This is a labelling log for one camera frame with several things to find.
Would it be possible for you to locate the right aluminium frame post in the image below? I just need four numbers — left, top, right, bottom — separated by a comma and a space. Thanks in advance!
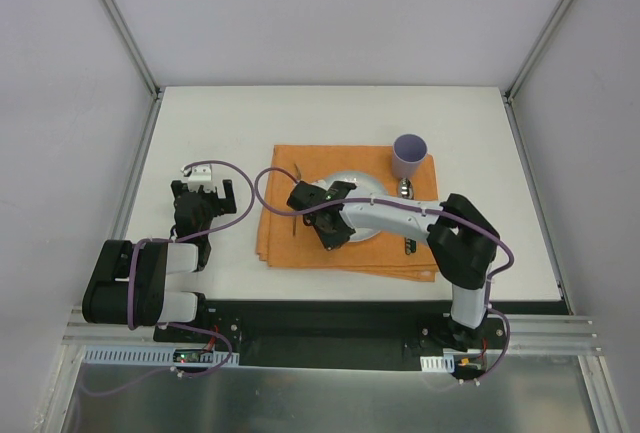
503, 0, 606, 102

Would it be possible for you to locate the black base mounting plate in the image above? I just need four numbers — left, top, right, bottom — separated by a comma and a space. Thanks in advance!
153, 300, 506, 371

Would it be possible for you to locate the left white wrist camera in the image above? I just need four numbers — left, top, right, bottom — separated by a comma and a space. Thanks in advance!
181, 163, 213, 189

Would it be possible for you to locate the white blue-rimmed plate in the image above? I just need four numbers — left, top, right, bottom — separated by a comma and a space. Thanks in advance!
313, 170, 388, 243

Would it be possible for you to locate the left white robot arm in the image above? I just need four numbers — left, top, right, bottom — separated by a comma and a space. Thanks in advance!
82, 179, 237, 342

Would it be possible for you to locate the silver spoon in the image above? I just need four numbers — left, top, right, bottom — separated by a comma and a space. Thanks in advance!
397, 178, 417, 255

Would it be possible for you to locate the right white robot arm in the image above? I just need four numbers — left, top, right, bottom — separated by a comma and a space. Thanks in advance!
287, 181, 500, 348

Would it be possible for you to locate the left aluminium frame post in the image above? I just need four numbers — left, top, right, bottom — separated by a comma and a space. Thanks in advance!
74, 0, 162, 99

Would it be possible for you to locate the silver fork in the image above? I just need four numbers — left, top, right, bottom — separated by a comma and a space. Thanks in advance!
292, 162, 302, 238

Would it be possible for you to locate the orange cloth napkin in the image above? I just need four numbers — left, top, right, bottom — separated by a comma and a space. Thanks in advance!
256, 145, 438, 282

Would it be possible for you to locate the lilac plastic cup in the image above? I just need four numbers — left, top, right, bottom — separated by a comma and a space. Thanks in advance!
391, 134, 428, 179

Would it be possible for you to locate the aluminium frame post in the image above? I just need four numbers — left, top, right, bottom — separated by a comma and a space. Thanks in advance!
74, 0, 162, 99
503, 0, 606, 102

